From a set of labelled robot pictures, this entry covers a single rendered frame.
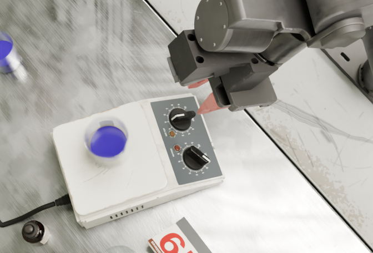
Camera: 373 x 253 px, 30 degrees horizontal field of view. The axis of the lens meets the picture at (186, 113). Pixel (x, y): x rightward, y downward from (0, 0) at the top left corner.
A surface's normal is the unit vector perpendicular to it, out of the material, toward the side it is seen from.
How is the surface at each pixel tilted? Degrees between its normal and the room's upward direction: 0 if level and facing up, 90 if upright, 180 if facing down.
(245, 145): 0
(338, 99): 0
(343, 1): 18
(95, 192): 0
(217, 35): 59
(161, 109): 30
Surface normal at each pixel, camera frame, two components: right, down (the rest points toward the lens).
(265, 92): 0.51, -0.40
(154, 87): 0.02, -0.29
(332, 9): -0.52, -0.13
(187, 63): -0.80, 0.12
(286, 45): -0.18, 0.82
